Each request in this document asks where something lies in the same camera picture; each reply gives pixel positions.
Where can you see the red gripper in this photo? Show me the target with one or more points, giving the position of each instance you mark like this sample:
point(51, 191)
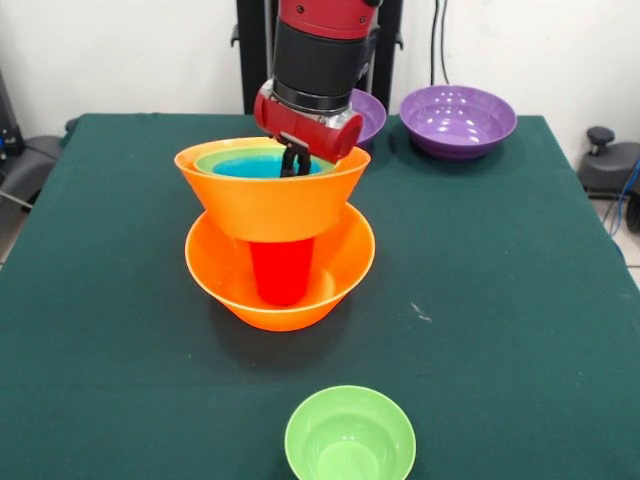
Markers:
point(310, 132)

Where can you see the small blue plastic bowl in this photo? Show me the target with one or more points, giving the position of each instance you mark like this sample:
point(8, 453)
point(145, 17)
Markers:
point(245, 167)

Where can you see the large orange plastic bowl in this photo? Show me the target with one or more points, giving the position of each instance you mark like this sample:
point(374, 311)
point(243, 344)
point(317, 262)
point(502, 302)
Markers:
point(270, 210)
point(215, 270)

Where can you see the purple plastic bowl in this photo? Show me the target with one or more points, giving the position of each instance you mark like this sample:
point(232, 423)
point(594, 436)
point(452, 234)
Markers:
point(457, 120)
point(372, 120)

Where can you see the medium green plastic bowl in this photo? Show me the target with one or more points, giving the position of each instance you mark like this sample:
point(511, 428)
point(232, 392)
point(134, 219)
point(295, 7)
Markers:
point(207, 161)

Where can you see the red plastic cup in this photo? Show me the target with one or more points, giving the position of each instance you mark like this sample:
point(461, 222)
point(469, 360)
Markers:
point(282, 275)

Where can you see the small green plastic bowl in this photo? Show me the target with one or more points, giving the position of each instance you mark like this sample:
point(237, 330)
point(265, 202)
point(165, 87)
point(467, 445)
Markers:
point(350, 435)

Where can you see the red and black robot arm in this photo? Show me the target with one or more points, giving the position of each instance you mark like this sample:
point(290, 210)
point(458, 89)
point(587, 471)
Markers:
point(320, 60)

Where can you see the dark green tablecloth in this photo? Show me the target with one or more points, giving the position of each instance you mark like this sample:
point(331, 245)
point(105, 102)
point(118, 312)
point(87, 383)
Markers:
point(100, 250)

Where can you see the black device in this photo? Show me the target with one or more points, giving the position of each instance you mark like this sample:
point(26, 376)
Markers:
point(10, 125)

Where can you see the black round knob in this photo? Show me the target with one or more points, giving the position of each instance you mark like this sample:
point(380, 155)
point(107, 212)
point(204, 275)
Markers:
point(600, 136)

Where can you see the dark brown rounded base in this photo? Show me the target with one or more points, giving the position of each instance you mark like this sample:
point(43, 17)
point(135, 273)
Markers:
point(607, 170)

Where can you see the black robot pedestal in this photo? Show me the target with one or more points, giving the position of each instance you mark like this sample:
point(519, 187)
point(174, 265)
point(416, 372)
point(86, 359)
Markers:
point(255, 50)

